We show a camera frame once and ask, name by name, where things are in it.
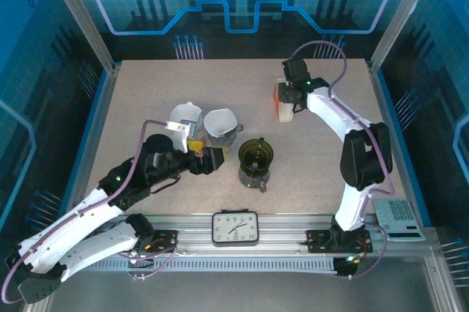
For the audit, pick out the grey coffee dripper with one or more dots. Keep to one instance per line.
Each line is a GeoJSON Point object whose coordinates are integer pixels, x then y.
{"type": "Point", "coordinates": [223, 140]}

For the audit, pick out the olive green coffee dripper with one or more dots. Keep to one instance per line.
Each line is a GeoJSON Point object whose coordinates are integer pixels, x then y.
{"type": "Point", "coordinates": [256, 154]}

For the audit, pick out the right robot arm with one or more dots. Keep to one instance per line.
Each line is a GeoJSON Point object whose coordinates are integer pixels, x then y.
{"type": "Point", "coordinates": [329, 107]}

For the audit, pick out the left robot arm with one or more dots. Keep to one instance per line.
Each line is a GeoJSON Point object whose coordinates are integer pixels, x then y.
{"type": "Point", "coordinates": [73, 217]}

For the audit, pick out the pale coffee filter holder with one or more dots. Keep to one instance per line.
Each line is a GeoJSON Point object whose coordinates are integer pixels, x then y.
{"type": "Point", "coordinates": [286, 114]}

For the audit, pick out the black rectangular analogue clock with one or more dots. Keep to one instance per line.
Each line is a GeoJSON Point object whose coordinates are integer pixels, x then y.
{"type": "Point", "coordinates": [234, 229]}

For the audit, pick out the small LED circuit board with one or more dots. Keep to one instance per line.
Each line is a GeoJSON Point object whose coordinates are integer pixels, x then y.
{"type": "Point", "coordinates": [133, 259]}
{"type": "Point", "coordinates": [348, 260]}

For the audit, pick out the brushed steel tray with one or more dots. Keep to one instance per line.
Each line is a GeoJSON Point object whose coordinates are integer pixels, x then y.
{"type": "Point", "coordinates": [234, 293]}

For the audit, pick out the pale desk calculator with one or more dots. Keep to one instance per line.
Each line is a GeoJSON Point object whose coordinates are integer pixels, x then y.
{"type": "Point", "coordinates": [399, 217]}

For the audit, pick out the aluminium table side rail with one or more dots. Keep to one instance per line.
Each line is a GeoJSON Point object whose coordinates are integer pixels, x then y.
{"type": "Point", "coordinates": [99, 118]}
{"type": "Point", "coordinates": [382, 99]}

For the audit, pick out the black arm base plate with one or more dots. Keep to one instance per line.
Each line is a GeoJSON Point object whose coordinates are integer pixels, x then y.
{"type": "Point", "coordinates": [317, 240]}
{"type": "Point", "coordinates": [166, 240]}

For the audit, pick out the aluminium mounting rail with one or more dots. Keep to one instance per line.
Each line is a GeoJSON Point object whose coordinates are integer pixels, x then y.
{"type": "Point", "coordinates": [286, 229]}

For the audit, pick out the aluminium frame post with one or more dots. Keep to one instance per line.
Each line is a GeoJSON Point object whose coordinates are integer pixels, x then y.
{"type": "Point", "coordinates": [403, 15]}
{"type": "Point", "coordinates": [81, 15]}

